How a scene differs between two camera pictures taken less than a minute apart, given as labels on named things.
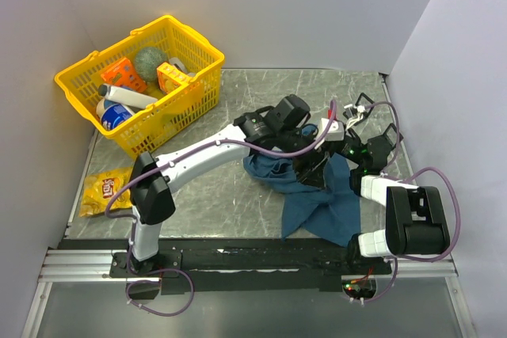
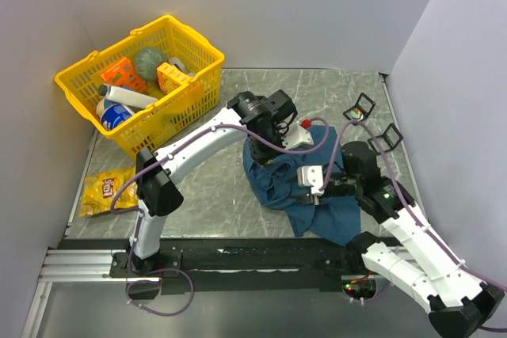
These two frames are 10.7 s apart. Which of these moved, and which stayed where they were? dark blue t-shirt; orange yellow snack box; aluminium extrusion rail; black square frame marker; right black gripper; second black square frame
Moved: dark blue t-shirt; right black gripper
Stayed: second black square frame; aluminium extrusion rail; black square frame marker; orange yellow snack box
